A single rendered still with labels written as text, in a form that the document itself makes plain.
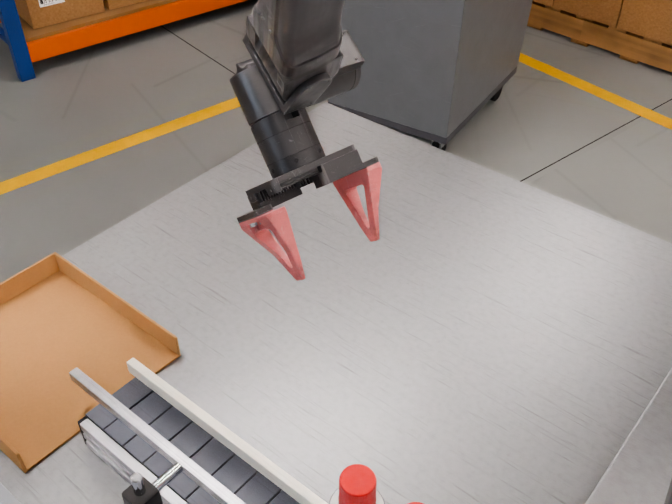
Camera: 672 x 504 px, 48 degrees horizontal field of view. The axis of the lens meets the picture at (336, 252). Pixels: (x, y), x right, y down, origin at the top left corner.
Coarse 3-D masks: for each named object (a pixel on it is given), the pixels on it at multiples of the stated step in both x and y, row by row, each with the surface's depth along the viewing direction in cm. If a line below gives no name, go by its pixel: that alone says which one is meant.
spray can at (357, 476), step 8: (360, 464) 66; (344, 472) 66; (352, 472) 66; (360, 472) 66; (368, 472) 66; (344, 480) 65; (352, 480) 65; (360, 480) 65; (368, 480) 65; (376, 480) 65; (344, 488) 64; (352, 488) 64; (360, 488) 64; (368, 488) 64; (336, 496) 68; (344, 496) 65; (352, 496) 64; (360, 496) 64; (368, 496) 64; (376, 496) 68
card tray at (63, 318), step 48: (0, 288) 117; (48, 288) 121; (96, 288) 118; (0, 336) 113; (48, 336) 113; (96, 336) 113; (144, 336) 113; (0, 384) 106; (48, 384) 106; (0, 432) 99; (48, 432) 99
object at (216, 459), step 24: (144, 384) 100; (96, 408) 97; (144, 408) 97; (168, 408) 97; (120, 432) 94; (168, 432) 94; (192, 432) 94; (144, 456) 91; (192, 456) 91; (216, 456) 91; (192, 480) 88; (240, 480) 88; (264, 480) 88
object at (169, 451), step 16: (80, 384) 90; (96, 384) 89; (96, 400) 89; (112, 400) 87; (128, 416) 86; (144, 432) 84; (160, 448) 82; (176, 448) 82; (192, 464) 81; (208, 480) 79; (224, 496) 78
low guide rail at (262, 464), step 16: (128, 368) 99; (144, 368) 97; (160, 384) 95; (176, 400) 93; (192, 416) 92; (208, 416) 91; (208, 432) 92; (224, 432) 90; (240, 448) 88; (256, 464) 87; (272, 464) 86; (272, 480) 86; (288, 480) 84; (304, 496) 83
